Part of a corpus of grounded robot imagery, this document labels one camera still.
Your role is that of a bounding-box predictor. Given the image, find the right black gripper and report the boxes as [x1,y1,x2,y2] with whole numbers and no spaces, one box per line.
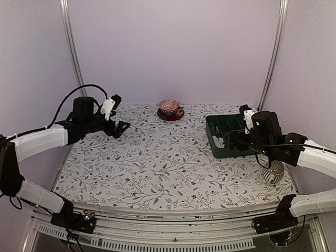
[225,128,274,158]

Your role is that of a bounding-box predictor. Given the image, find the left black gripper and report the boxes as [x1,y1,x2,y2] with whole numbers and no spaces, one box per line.
[83,109,131,138]

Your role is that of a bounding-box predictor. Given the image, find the green divided organizer tray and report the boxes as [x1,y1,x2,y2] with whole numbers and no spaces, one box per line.
[205,114,255,159]

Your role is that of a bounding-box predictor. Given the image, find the white black-trimmed underwear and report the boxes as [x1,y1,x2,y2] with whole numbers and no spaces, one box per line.
[212,135,226,149]

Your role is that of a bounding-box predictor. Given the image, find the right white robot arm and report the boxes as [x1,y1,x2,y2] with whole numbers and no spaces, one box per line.
[228,104,335,229]

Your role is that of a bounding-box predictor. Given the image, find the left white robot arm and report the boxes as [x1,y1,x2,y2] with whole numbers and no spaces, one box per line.
[1,94,130,229]

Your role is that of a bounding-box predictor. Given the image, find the red patterned bowl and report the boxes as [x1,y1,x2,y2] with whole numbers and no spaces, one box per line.
[159,99,180,114]

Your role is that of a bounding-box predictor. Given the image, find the dark red saucer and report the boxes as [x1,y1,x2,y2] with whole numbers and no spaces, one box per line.
[157,107,184,121]

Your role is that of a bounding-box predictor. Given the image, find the striped glass mug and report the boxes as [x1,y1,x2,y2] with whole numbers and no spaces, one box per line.
[261,160,285,185]

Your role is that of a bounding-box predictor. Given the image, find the floral tablecloth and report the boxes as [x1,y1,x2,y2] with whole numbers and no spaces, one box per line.
[54,104,296,211]

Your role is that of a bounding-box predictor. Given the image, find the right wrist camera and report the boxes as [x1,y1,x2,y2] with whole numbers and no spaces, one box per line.
[243,109,257,134]

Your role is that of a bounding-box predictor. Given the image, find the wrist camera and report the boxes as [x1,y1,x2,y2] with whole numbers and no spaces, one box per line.
[100,98,117,121]
[243,109,257,134]

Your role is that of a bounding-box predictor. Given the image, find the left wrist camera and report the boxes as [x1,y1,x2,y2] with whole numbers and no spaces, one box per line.
[100,98,117,121]

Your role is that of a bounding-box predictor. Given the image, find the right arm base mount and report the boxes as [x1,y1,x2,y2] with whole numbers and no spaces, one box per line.
[251,194,299,234]

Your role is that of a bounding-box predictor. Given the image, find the front aluminium rail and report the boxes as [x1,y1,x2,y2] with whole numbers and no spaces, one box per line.
[23,203,330,251]

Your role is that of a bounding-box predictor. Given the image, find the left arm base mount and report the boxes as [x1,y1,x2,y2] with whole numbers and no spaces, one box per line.
[50,202,97,234]

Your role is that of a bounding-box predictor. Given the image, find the left aluminium frame post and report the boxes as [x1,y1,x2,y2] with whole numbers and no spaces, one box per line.
[59,0,87,96]

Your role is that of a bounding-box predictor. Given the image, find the aluminium frame post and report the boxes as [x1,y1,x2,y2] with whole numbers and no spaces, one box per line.
[257,0,288,110]
[59,0,87,96]

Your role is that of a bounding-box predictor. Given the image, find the right aluminium frame post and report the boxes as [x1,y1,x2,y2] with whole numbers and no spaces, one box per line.
[257,0,288,110]

